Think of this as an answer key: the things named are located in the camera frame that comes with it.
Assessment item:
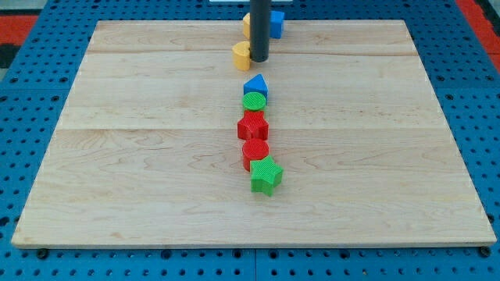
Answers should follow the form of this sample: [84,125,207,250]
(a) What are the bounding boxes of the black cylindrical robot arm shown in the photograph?
[250,0,271,62]

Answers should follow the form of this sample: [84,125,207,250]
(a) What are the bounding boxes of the yellow block behind arm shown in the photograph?
[242,12,251,39]

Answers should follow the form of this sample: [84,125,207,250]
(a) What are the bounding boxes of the yellow heart block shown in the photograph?
[231,41,251,71]

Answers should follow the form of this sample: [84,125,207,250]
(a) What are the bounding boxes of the red cylinder block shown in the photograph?
[241,138,270,171]

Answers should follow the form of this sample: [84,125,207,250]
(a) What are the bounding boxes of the red star block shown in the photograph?
[237,110,269,141]

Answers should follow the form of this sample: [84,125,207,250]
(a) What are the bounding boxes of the green star block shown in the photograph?
[250,155,284,197]

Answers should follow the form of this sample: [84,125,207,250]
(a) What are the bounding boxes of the green cylinder block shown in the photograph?
[242,92,266,112]

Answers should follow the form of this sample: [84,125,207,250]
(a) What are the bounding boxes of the blue triangle block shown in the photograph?
[243,73,269,98]

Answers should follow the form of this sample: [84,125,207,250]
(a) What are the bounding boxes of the wooden board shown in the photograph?
[12,20,496,249]

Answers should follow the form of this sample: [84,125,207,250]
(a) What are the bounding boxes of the blue cube block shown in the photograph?
[270,10,285,39]

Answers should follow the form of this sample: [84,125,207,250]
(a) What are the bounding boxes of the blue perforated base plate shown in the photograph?
[1,0,499,280]

